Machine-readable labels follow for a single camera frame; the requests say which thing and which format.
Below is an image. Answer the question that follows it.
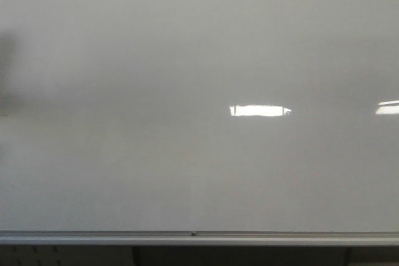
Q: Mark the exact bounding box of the white whiteboard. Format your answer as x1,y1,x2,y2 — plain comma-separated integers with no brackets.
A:
1,0,398,232

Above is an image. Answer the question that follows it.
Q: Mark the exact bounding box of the dark whiteboard stand frame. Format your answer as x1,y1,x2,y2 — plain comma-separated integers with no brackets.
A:
1,245,398,265

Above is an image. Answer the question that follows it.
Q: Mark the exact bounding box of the grey aluminium marker tray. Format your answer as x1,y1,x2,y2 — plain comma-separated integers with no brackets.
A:
1,230,398,247

